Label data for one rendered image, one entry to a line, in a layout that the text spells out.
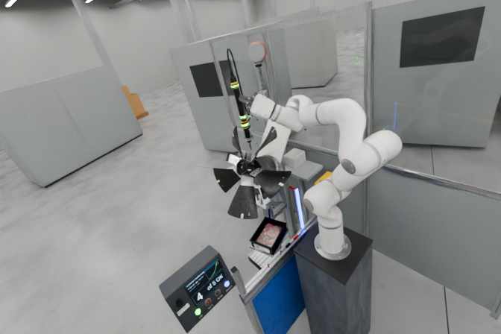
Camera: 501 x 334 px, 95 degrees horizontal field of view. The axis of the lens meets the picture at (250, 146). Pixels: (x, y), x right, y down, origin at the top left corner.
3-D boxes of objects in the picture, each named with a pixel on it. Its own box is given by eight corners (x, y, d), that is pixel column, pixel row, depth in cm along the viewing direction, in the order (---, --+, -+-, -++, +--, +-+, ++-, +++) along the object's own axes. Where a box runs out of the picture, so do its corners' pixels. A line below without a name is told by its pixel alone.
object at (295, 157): (293, 156, 229) (291, 146, 224) (306, 160, 217) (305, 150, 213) (282, 164, 221) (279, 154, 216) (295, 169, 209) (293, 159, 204)
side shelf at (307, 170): (291, 157, 233) (291, 155, 231) (323, 168, 206) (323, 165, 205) (276, 169, 220) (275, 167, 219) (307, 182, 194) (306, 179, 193)
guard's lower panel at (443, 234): (250, 183, 344) (235, 128, 303) (499, 311, 154) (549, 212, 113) (248, 183, 343) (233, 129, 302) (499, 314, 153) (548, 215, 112)
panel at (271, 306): (335, 266, 198) (330, 209, 169) (336, 266, 198) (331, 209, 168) (270, 352, 157) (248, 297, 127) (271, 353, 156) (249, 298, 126)
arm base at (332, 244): (355, 237, 126) (354, 212, 118) (345, 266, 113) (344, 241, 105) (321, 227, 137) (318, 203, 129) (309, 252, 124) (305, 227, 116)
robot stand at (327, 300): (370, 329, 165) (373, 241, 123) (350, 370, 149) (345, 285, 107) (332, 300, 187) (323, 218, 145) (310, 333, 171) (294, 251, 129)
